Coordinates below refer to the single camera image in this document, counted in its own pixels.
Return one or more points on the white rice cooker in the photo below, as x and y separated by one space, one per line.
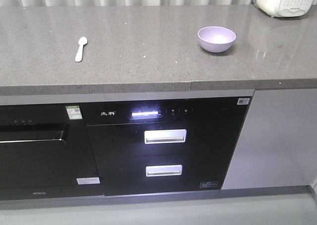
284 8

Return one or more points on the upper silver drawer handle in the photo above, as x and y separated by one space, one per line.
165 136

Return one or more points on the silver drawer handle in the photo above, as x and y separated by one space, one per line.
165 170
165 136

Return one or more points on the grey cabinet door panel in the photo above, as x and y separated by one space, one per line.
278 142

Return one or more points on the lilac plastic bowl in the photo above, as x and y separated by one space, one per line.
216 39

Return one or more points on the lower silver drawer handle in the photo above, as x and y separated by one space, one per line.
165 170

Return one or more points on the black built-in oven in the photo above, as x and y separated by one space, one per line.
45 153

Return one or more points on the pale green plastic spoon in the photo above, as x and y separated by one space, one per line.
82 42

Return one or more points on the black disinfection cabinet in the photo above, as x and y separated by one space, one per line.
116 133

